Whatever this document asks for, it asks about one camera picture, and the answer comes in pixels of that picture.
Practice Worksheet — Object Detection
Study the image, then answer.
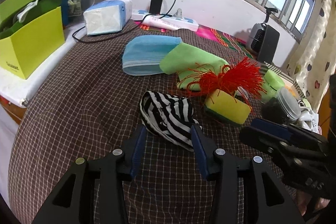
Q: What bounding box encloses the black white striped sock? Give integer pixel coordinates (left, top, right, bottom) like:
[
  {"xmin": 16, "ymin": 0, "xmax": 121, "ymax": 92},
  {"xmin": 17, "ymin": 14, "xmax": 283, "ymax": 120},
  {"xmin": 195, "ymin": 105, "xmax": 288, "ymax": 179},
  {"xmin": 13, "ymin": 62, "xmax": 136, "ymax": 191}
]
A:
[{"xmin": 140, "ymin": 91, "xmax": 202, "ymax": 152}]

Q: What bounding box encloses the dark green box insert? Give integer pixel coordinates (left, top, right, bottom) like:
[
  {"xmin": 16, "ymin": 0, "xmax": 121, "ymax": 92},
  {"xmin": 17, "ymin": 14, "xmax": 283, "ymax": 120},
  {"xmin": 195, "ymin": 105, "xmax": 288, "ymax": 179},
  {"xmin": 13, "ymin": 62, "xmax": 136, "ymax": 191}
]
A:
[{"xmin": 0, "ymin": 0, "xmax": 63, "ymax": 39}]

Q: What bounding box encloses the yellow green sponge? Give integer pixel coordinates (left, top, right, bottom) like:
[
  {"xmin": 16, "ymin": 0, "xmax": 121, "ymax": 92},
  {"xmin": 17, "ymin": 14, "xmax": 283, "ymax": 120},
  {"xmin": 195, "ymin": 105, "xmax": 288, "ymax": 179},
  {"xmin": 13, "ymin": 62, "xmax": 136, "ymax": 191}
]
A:
[{"xmin": 204, "ymin": 89, "xmax": 252, "ymax": 127}]

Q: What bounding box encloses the white plastic piece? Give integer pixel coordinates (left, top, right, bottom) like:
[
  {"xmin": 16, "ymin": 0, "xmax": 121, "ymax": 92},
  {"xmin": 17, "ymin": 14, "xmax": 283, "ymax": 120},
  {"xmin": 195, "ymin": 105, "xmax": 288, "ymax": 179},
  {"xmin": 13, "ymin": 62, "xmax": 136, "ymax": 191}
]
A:
[{"xmin": 16, "ymin": 0, "xmax": 40, "ymax": 23}]

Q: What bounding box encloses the clear plastic jar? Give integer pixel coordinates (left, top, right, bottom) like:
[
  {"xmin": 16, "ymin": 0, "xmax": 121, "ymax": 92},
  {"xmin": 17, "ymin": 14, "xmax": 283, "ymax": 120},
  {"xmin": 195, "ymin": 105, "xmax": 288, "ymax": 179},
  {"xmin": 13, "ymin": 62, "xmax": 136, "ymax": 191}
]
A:
[{"xmin": 262, "ymin": 87, "xmax": 302, "ymax": 125}]

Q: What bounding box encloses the person's right hand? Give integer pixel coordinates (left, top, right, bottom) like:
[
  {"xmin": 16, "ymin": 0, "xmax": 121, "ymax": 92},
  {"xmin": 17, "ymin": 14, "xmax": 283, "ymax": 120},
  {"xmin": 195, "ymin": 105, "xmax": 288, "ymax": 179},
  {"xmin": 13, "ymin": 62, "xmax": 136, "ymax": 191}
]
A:
[{"xmin": 297, "ymin": 186, "xmax": 332, "ymax": 216}]

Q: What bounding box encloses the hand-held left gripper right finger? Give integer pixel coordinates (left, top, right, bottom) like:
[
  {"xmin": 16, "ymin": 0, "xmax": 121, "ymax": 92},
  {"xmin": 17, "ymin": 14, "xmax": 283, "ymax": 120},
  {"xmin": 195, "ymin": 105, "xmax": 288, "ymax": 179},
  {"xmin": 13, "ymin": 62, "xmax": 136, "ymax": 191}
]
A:
[{"xmin": 190, "ymin": 124, "xmax": 305, "ymax": 224}]

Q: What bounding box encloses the lime green box base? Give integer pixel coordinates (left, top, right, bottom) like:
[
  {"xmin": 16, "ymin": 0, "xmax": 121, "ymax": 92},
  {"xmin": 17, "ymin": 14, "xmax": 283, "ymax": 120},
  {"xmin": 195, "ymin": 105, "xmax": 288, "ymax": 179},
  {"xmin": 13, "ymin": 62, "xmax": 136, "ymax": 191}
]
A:
[{"xmin": 0, "ymin": 6, "xmax": 66, "ymax": 80}]

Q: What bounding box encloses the brown checkered tablecloth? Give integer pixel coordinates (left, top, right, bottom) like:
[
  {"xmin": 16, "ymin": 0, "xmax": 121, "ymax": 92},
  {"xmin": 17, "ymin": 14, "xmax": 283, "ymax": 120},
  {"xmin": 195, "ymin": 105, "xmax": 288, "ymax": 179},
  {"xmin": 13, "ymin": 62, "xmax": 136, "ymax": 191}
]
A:
[{"xmin": 8, "ymin": 21, "xmax": 323, "ymax": 224}]

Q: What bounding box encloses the colourful plaid cloth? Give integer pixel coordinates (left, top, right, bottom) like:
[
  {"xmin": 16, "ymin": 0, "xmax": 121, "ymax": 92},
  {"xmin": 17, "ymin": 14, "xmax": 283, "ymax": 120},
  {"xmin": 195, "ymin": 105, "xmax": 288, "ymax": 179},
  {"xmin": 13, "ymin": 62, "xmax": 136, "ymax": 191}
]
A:
[{"xmin": 138, "ymin": 23, "xmax": 260, "ymax": 59}]

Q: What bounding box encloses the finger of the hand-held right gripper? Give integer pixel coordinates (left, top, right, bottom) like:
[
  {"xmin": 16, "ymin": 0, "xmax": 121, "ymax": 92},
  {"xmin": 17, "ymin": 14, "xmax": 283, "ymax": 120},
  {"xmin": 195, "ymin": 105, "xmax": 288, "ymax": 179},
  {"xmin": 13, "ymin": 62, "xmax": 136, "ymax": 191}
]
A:
[
  {"xmin": 251, "ymin": 118, "xmax": 328, "ymax": 147},
  {"xmin": 239, "ymin": 126, "xmax": 326, "ymax": 167}
]

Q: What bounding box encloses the grey small device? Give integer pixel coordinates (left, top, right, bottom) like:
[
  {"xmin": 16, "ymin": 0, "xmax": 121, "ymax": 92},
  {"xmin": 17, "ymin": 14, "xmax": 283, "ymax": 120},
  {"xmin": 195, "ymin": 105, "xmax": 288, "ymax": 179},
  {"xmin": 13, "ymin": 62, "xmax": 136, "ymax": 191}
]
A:
[{"xmin": 245, "ymin": 22, "xmax": 267, "ymax": 54}]

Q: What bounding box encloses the black charger adapter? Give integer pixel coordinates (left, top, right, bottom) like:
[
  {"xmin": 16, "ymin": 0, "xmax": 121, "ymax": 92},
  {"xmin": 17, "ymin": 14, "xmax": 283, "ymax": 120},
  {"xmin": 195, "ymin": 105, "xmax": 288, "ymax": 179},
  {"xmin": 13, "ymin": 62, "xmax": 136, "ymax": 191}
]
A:
[{"xmin": 150, "ymin": 0, "xmax": 164, "ymax": 14}]

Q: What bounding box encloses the blue face mask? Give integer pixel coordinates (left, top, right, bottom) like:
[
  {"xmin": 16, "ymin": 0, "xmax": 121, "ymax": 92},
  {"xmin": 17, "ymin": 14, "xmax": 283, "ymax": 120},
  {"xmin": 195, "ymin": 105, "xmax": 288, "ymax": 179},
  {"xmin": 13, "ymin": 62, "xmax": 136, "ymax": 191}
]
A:
[{"xmin": 122, "ymin": 35, "xmax": 183, "ymax": 76}]

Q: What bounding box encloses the light green plastic container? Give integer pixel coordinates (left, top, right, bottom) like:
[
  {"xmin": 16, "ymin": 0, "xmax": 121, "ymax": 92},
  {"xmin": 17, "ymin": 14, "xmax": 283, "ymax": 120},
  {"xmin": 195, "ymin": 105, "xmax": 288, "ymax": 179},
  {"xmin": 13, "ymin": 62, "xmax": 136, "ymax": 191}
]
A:
[{"xmin": 259, "ymin": 69, "xmax": 286, "ymax": 101}]

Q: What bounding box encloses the orange wooden furniture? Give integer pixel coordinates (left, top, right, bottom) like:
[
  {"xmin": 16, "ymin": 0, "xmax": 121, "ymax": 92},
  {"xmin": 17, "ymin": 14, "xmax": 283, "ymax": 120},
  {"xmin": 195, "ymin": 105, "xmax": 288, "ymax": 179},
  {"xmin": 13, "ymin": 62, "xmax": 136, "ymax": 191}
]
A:
[{"xmin": 316, "ymin": 82, "xmax": 332, "ymax": 132}]

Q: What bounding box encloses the blue white tissue pack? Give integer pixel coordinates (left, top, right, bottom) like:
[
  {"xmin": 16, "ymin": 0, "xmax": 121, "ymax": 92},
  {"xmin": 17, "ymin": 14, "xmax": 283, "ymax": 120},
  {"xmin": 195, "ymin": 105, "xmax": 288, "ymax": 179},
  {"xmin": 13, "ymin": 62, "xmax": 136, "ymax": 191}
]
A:
[{"xmin": 83, "ymin": 0, "xmax": 132, "ymax": 36}]

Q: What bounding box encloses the light green cloth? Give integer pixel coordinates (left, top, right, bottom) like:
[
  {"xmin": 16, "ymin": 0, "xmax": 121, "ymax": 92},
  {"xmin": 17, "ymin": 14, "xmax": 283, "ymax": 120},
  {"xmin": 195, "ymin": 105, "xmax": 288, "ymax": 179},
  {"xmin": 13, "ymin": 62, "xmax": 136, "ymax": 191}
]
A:
[{"xmin": 160, "ymin": 43, "xmax": 230, "ymax": 92}]

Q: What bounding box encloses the white power strip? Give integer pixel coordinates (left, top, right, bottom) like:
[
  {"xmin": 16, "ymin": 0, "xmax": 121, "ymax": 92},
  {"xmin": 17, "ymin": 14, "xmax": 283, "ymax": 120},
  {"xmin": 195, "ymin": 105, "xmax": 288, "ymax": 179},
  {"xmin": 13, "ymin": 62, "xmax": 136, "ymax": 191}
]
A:
[{"xmin": 131, "ymin": 9, "xmax": 199, "ymax": 32}]

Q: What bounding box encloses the heart patterned curtain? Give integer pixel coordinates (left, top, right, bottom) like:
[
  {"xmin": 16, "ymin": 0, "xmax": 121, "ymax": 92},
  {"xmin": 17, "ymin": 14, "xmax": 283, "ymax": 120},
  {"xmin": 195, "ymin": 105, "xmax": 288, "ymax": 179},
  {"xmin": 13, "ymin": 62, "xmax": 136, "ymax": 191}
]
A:
[{"xmin": 285, "ymin": 0, "xmax": 336, "ymax": 109}]

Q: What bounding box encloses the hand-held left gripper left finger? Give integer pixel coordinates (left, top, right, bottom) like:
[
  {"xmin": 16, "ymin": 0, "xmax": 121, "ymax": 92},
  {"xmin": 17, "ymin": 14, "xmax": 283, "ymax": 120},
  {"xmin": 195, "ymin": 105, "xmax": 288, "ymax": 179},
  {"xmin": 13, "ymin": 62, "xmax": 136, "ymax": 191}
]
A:
[{"xmin": 31, "ymin": 124, "xmax": 147, "ymax": 224}]

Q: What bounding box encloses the blue box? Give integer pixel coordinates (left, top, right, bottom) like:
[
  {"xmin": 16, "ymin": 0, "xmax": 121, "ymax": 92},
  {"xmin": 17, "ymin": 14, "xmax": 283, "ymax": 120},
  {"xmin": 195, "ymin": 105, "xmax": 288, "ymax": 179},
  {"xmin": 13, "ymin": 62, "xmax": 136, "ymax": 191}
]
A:
[{"xmin": 61, "ymin": 0, "xmax": 72, "ymax": 28}]

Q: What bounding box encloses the red tassel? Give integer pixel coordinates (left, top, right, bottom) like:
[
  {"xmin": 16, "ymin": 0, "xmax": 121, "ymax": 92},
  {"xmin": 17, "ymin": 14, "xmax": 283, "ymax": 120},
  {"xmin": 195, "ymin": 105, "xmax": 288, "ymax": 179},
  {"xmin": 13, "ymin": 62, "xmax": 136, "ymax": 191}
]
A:
[{"xmin": 178, "ymin": 57, "xmax": 264, "ymax": 106}]

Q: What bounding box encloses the white tube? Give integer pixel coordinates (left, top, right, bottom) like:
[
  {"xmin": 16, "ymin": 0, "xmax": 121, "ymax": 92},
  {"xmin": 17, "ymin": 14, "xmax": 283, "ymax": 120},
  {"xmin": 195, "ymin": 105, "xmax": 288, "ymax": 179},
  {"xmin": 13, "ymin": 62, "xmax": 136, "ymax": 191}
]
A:
[{"xmin": 142, "ymin": 15, "xmax": 181, "ymax": 30}]

